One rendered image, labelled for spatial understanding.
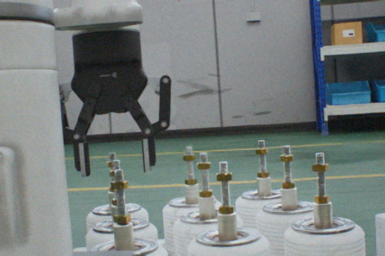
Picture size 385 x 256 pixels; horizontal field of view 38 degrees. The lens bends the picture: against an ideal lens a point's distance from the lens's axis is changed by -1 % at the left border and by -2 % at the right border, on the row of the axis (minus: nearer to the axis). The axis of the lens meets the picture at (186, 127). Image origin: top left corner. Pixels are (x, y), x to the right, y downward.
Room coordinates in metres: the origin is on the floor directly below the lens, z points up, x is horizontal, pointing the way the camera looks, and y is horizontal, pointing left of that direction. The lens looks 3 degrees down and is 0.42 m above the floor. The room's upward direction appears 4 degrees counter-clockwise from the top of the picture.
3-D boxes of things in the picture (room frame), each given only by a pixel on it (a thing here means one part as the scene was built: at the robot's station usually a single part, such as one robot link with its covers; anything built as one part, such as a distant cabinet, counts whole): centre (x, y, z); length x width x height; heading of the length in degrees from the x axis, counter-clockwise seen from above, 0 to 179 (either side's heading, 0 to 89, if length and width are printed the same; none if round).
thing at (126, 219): (0.62, 0.08, 0.29); 0.02 x 0.02 x 0.01; 65
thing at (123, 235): (0.62, 0.08, 0.26); 0.02 x 0.02 x 0.03
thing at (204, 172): (0.76, -0.02, 0.30); 0.01 x 0.01 x 0.08; 23
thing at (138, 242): (0.62, 0.08, 0.25); 0.08 x 0.08 x 0.01
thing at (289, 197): (0.78, -0.14, 0.26); 0.02 x 0.02 x 0.03
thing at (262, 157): (0.89, -0.12, 0.30); 0.01 x 0.01 x 0.08; 65
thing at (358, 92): (5.21, -1.52, 0.36); 0.50 x 0.38 x 0.21; 172
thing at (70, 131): (0.62, 0.13, 0.37); 0.03 x 0.01 x 0.05; 90
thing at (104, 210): (0.85, 0.12, 0.25); 0.08 x 0.08 x 0.01
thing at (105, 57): (0.62, 0.08, 0.45); 0.08 x 0.08 x 0.09
